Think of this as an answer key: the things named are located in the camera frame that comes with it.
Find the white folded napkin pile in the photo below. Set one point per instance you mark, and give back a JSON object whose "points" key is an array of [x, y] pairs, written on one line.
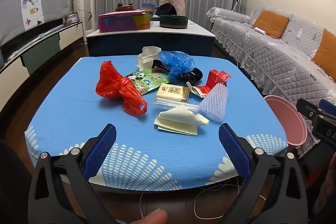
{"points": [[145, 58]]}

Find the red plastic bag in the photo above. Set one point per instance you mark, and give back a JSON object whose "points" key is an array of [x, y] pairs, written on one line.
{"points": [[113, 85]]}

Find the television cabinet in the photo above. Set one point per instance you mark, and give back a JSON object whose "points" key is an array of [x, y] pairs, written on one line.
{"points": [[65, 36]]}

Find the white top coffee table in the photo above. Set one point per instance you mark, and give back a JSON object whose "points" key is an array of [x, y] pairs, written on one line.
{"points": [[147, 43]]}

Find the television with grey cover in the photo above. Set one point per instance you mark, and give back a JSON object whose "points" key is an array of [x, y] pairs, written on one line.
{"points": [[15, 8]]}

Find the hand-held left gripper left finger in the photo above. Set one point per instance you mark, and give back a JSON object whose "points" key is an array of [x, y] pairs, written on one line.
{"points": [[101, 150]]}

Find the pink plastic basin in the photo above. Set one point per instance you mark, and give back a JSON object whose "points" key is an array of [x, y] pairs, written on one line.
{"points": [[288, 119]]}

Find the person's left hand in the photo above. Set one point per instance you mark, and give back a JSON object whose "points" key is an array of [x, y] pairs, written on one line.
{"points": [[149, 217]]}

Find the black hat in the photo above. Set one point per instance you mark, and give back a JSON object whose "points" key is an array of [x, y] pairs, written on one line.
{"points": [[165, 10]]}

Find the colorful tin box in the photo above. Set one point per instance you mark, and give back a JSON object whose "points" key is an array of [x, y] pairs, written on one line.
{"points": [[123, 23]]}

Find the small photo frame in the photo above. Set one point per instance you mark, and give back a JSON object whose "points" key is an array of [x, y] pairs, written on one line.
{"points": [[74, 17]]}

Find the brown figurine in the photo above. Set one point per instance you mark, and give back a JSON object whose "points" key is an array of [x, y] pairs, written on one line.
{"points": [[124, 7]]}

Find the orange cushion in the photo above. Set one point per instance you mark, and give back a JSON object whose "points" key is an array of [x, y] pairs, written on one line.
{"points": [[326, 52], [270, 23]]}

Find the blue plastic bag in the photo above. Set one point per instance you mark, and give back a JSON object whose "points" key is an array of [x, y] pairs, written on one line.
{"points": [[176, 61]]}

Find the green panda snack packet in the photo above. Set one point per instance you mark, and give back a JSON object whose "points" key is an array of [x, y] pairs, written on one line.
{"points": [[147, 79]]}

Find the sofa with grey quilted cover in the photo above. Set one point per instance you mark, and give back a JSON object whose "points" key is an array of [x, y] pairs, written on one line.
{"points": [[262, 50]]}

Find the white power strip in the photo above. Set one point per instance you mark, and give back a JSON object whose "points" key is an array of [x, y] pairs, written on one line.
{"points": [[259, 29]]}

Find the clear zip bag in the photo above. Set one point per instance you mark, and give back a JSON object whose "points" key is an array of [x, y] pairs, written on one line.
{"points": [[164, 106]]}

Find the dark green bowl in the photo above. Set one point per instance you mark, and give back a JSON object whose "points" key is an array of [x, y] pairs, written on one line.
{"points": [[173, 22]]}

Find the cream folded napkin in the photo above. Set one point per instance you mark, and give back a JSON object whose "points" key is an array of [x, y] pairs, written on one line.
{"points": [[178, 121]]}

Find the person's right hand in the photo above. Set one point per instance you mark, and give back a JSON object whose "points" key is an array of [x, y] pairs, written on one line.
{"points": [[329, 192]]}

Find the red white carton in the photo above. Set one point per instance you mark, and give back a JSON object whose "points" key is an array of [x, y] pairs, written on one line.
{"points": [[214, 78]]}

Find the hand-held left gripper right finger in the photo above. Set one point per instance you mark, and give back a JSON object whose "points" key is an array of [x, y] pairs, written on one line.
{"points": [[233, 150]]}

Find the yellow tissue pack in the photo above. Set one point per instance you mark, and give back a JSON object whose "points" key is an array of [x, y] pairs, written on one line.
{"points": [[170, 92]]}

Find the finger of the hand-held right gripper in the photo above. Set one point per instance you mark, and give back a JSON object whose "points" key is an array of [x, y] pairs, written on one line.
{"points": [[307, 111], [328, 107]]}

